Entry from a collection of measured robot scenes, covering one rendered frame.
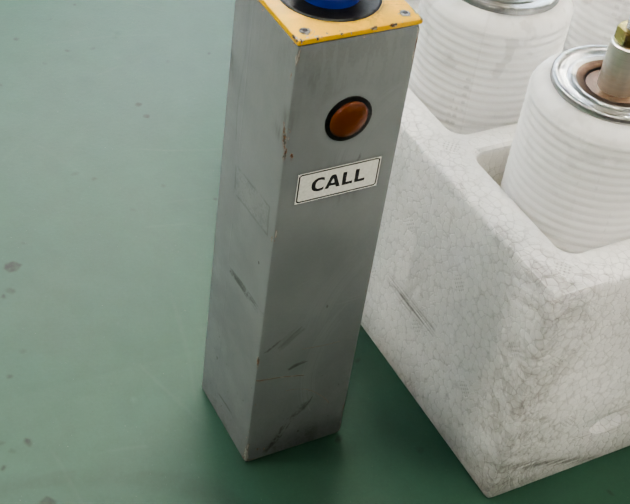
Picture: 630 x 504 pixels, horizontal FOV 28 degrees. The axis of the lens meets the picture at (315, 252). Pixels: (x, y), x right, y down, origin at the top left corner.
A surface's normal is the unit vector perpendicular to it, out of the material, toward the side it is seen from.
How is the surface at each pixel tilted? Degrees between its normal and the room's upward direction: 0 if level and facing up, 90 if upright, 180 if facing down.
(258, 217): 90
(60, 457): 0
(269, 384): 90
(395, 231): 90
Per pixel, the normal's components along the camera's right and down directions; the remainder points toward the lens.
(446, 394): -0.88, 0.23
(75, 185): 0.11, -0.74
